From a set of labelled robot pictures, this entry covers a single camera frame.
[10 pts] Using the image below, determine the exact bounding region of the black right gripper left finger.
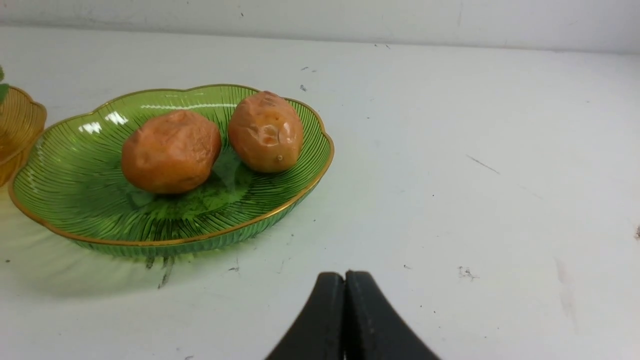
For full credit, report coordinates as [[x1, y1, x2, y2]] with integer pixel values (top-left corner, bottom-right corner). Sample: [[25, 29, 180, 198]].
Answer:
[[267, 272, 345, 360]]

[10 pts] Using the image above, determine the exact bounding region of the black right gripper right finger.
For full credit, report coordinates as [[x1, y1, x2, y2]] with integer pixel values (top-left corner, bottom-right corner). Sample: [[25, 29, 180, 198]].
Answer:
[[344, 270, 439, 360]]

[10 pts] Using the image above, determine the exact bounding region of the brown toy potato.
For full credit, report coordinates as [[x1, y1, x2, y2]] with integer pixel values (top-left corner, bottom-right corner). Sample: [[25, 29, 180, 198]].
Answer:
[[121, 109, 222, 195], [227, 91, 304, 174]]

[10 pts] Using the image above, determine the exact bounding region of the green ribbed plastic plate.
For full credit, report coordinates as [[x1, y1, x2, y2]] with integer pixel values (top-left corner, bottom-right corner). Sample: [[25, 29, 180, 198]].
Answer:
[[7, 84, 335, 258]]

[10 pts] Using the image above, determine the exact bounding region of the amber ribbed plastic plate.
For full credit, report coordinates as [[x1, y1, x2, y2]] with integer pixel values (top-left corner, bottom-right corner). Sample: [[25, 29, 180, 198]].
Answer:
[[0, 85, 48, 187]]

